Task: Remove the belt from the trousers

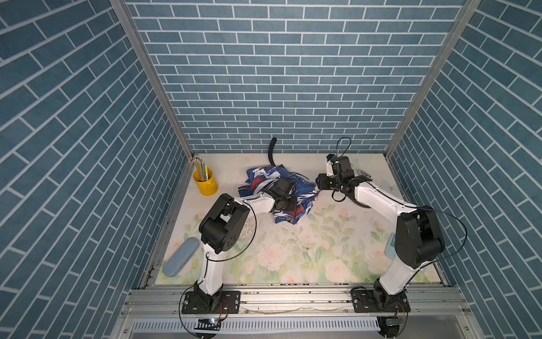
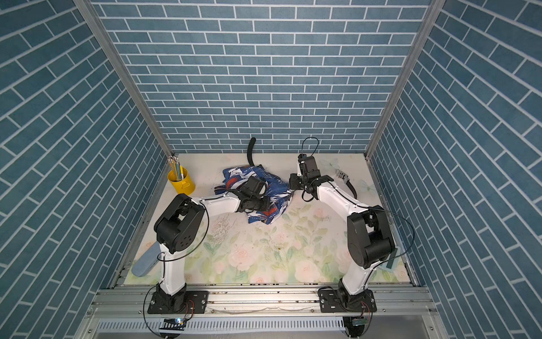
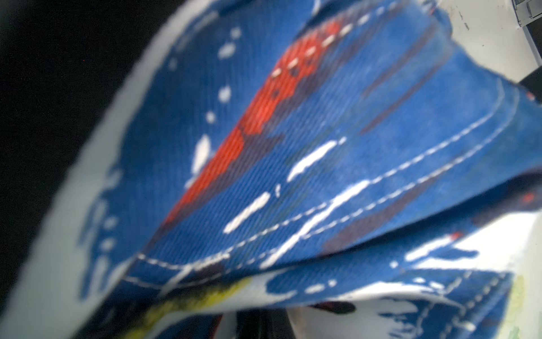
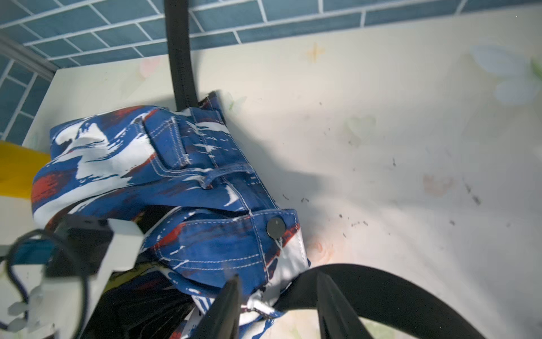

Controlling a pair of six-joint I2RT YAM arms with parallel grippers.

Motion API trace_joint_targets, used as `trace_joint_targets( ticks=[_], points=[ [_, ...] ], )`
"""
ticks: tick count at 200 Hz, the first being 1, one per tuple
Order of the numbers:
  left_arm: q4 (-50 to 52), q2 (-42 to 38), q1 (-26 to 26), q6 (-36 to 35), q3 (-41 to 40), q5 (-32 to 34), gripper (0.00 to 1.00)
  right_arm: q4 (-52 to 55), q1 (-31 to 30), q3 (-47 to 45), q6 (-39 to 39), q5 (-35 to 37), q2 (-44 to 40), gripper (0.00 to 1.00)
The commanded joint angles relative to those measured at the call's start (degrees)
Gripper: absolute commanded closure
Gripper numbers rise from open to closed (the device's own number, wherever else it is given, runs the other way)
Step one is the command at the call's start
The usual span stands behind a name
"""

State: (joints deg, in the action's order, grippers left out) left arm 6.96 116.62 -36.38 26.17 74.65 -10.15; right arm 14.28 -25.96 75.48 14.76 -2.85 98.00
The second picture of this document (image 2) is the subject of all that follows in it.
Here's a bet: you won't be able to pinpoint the blue patterned trousers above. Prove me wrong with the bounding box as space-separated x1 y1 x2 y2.
214 165 294 225

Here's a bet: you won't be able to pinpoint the black leather belt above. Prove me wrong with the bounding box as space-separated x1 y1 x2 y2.
246 136 358 202

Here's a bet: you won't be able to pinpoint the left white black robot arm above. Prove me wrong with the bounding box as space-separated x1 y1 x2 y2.
154 177 270 297

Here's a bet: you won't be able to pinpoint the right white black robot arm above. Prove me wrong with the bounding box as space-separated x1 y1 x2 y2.
289 153 396 296

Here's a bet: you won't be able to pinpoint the floral table mat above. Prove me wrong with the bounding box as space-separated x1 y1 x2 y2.
123 153 410 285

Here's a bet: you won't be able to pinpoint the yellow pen cup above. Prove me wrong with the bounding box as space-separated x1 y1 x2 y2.
167 168 196 196

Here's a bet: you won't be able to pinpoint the pens in cup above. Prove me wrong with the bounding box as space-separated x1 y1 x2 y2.
168 155 184 182

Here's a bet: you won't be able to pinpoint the light green calculator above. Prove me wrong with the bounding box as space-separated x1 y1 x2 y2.
381 247 402 271

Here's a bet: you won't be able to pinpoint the blue grey glasses case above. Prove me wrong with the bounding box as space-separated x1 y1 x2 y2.
131 242 161 277

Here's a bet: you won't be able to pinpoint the right small circuit board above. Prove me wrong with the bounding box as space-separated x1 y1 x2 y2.
351 316 368 327

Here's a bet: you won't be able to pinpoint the small circuit board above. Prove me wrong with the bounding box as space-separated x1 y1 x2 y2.
159 318 189 332
351 316 368 327

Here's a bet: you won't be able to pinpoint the left small circuit board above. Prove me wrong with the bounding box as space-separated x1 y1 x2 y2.
159 318 189 332

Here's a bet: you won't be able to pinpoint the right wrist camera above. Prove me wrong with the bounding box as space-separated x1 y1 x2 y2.
297 153 318 176

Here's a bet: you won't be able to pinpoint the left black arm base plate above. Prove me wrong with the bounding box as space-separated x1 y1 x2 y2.
148 288 209 315

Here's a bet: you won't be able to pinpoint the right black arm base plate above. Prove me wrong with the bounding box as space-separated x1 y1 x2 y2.
317 286 377 314

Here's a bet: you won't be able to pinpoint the aluminium mounting rail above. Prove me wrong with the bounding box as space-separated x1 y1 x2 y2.
88 285 438 319

